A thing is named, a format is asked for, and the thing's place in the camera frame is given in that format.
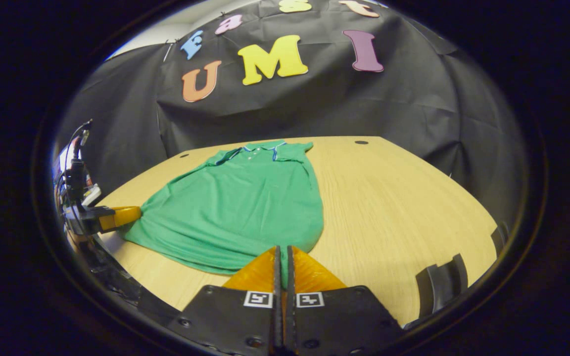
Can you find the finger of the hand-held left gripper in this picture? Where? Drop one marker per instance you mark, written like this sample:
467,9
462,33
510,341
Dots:
121,216

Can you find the black chair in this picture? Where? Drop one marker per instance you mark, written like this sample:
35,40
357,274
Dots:
500,240
438,287

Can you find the green T-shirt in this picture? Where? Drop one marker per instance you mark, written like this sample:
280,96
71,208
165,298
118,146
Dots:
235,207

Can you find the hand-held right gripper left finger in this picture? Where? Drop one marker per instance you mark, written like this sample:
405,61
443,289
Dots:
277,316

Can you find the black backdrop cloth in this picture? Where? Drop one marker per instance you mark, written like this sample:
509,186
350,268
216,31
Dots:
364,109

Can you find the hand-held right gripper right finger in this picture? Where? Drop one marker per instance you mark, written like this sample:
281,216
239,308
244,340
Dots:
291,316

